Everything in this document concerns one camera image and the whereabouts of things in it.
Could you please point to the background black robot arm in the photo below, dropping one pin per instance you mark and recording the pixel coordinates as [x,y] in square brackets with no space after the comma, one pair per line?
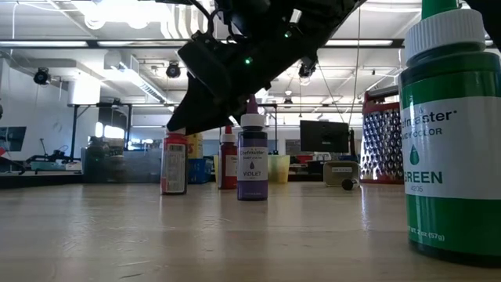
[55,156]

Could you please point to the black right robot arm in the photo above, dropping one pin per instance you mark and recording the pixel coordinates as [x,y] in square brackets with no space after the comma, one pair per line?
[313,15]

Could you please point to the red metal cheese grater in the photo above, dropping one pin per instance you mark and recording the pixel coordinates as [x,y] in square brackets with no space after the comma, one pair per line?
[381,149]

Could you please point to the dark grey plastic bin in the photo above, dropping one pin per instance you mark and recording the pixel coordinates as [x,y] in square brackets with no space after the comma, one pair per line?
[137,166]

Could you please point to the black overhead beam with lights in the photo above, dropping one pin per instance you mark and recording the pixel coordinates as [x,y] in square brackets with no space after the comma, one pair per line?
[47,43]

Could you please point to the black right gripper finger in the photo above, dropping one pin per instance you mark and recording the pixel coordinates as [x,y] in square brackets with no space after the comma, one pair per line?
[195,109]
[195,128]

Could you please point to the red food colour bottle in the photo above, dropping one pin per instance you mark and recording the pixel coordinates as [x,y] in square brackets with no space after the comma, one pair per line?
[228,164]

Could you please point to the small dark dropper bottle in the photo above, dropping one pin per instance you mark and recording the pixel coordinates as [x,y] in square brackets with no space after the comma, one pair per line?
[347,184]

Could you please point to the yellow Corn Pops cereal box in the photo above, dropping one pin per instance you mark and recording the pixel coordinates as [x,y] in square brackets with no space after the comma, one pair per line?
[195,147]

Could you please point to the green food colour bottle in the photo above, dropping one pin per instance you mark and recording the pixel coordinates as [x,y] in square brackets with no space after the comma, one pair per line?
[454,156]

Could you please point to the blue plastic basket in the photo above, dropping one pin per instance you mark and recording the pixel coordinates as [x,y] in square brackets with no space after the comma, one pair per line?
[199,170]

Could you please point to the black monitor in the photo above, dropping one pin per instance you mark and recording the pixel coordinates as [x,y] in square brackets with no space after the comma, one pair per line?
[324,136]

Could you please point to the small metal tin box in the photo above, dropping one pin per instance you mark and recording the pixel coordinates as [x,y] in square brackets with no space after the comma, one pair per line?
[340,172]

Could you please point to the pink food colour bottle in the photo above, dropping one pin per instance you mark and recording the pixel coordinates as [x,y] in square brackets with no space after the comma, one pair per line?
[174,168]

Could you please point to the dark wall screen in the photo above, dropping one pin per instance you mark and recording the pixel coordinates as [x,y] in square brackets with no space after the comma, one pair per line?
[11,137]

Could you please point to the black aluminium table frame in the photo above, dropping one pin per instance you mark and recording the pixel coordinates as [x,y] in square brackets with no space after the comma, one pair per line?
[39,180]

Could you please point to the yellow plastic bin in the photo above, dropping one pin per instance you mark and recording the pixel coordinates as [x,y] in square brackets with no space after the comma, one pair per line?
[280,168]

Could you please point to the black ceiling-mounted camera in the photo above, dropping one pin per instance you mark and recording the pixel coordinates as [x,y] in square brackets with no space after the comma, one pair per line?
[41,76]
[173,69]
[307,70]

